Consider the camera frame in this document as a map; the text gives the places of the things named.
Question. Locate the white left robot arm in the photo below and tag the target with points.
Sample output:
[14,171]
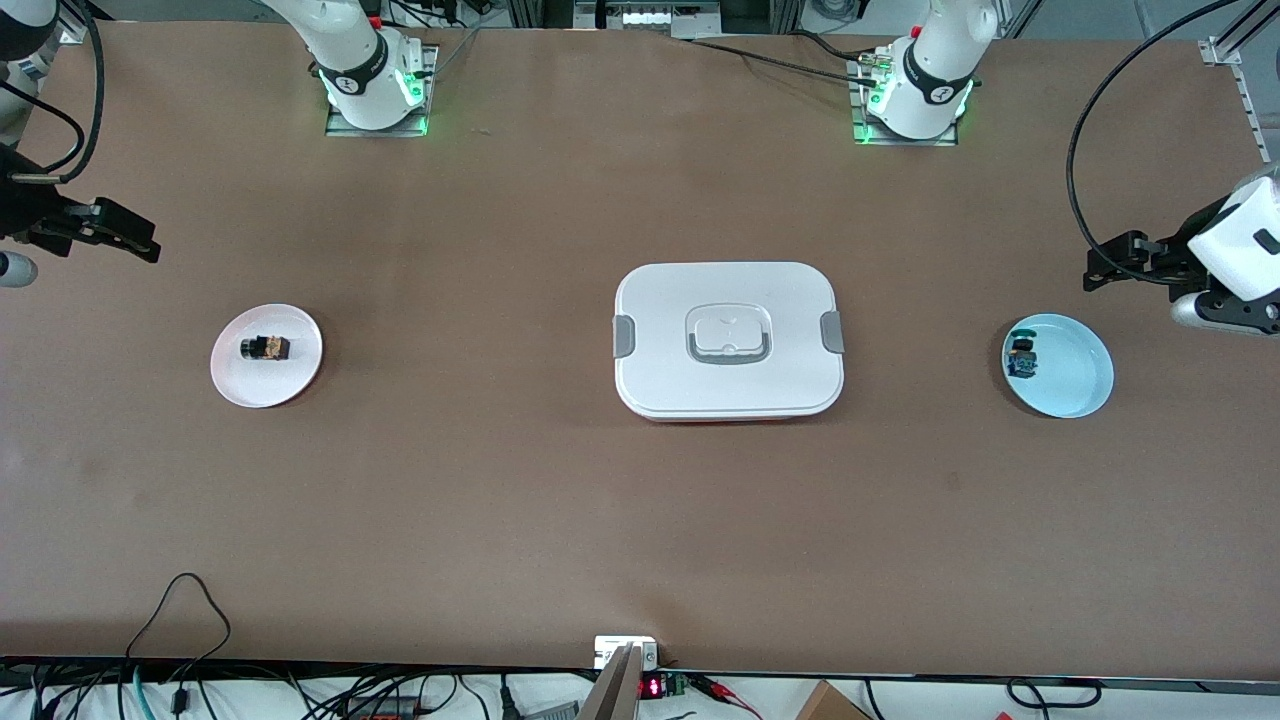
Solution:
[930,90]

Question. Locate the pink round plate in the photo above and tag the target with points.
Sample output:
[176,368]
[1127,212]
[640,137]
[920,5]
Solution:
[265,385]

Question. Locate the red digit display board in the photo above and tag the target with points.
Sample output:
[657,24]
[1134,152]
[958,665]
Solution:
[655,687]

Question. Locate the light blue round plate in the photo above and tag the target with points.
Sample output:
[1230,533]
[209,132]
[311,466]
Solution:
[1075,370]

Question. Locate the orange switch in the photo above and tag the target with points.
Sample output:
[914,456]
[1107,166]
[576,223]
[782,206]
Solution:
[270,348]

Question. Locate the brown cardboard box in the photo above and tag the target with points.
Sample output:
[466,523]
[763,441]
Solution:
[830,705]

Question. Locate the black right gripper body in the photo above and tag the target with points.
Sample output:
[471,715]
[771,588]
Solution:
[22,208]

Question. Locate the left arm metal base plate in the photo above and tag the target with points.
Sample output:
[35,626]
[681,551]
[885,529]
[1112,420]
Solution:
[862,135]

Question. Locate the white metal bracket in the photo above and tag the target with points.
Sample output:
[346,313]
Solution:
[605,648]

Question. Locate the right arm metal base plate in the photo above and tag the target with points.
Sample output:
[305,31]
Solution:
[340,126]

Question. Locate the aluminium profile bar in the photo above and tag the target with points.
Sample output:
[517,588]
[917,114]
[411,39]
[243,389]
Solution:
[612,690]

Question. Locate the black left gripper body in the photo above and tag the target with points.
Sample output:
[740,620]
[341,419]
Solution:
[1172,258]

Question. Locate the red clip lead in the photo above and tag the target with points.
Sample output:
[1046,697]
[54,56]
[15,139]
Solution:
[725,692]

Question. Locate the white rack device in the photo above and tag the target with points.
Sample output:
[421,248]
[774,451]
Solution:
[650,14]

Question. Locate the small black green component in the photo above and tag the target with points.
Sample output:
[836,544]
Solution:
[1022,358]

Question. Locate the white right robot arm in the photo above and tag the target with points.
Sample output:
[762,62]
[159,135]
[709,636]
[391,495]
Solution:
[360,80]

